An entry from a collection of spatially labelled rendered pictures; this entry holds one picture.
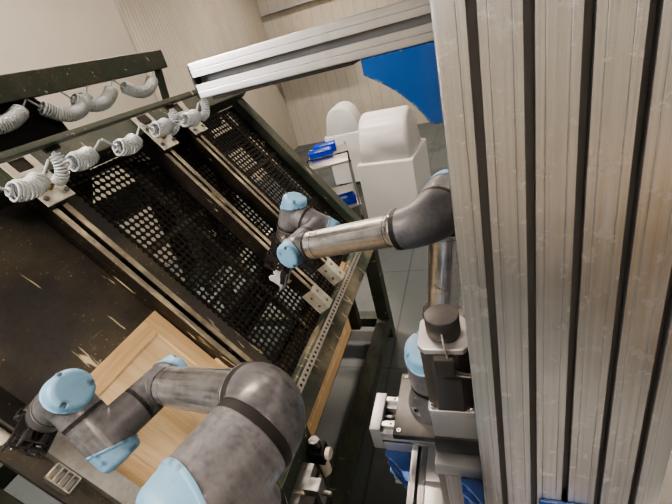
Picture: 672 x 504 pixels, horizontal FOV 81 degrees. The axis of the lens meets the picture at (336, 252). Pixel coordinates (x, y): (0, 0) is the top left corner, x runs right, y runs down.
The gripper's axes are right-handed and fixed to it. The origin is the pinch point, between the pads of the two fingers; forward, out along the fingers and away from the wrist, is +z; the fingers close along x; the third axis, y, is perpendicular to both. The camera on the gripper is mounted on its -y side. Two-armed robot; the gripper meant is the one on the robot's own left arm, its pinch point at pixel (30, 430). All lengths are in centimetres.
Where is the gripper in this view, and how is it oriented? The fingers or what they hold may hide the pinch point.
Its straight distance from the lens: 118.8
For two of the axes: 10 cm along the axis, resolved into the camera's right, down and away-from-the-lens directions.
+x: 7.5, 4.7, 4.6
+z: -6.6, 5.2, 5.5
